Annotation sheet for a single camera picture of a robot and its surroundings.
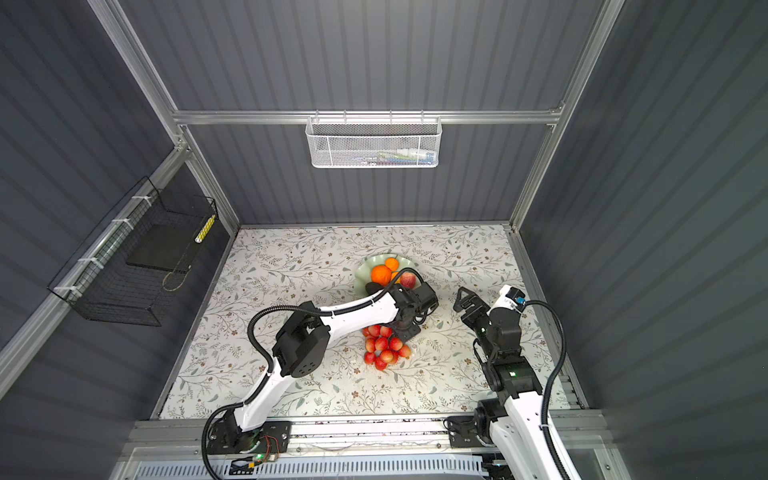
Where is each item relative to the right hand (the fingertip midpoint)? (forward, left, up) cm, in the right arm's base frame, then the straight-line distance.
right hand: (473, 299), depth 77 cm
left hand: (0, +18, -18) cm, 25 cm away
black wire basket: (+2, +86, +11) cm, 87 cm away
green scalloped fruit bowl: (+19, +32, -15) cm, 40 cm away
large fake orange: (+17, +25, -13) cm, 33 cm away
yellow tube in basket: (+17, +73, +11) cm, 76 cm away
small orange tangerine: (+22, +22, -13) cm, 34 cm away
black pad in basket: (+9, +79, +13) cm, 81 cm away
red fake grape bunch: (-8, +24, -13) cm, 29 cm away
